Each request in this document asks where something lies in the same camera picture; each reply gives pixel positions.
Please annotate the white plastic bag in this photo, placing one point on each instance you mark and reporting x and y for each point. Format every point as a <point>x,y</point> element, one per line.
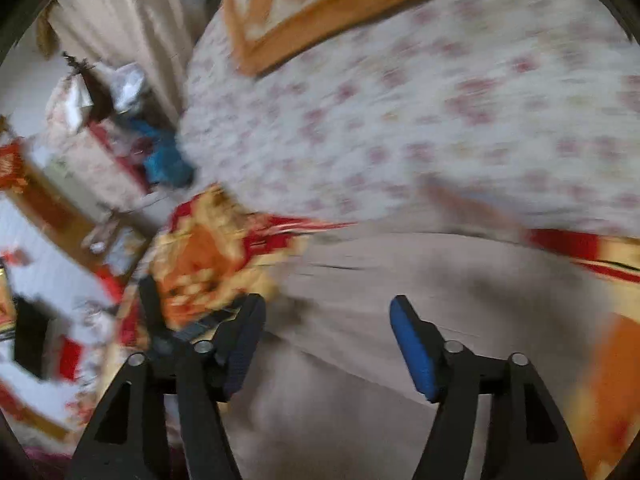
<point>127,85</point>

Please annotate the blue cloth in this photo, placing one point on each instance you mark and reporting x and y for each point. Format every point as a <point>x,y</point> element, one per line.
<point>162,157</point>

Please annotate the floral bed sheet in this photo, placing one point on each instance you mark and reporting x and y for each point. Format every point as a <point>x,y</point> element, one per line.
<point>400,110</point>

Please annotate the orange red printed blanket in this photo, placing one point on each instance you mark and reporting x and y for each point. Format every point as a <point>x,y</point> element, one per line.
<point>210,255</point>

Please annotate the beige garment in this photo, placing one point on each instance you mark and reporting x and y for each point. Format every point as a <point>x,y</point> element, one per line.
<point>360,310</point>

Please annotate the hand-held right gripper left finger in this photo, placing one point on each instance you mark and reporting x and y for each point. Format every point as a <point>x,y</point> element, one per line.
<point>245,340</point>

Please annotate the orange checkered pillow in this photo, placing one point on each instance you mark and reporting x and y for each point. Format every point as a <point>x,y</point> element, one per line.
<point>310,15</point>

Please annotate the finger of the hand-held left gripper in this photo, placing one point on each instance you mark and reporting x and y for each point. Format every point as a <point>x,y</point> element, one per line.
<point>152,310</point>

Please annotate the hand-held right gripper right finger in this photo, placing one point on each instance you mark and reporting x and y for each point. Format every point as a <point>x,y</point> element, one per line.
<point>412,350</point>

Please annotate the beige curtain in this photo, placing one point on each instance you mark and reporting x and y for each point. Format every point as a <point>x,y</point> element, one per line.
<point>145,20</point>

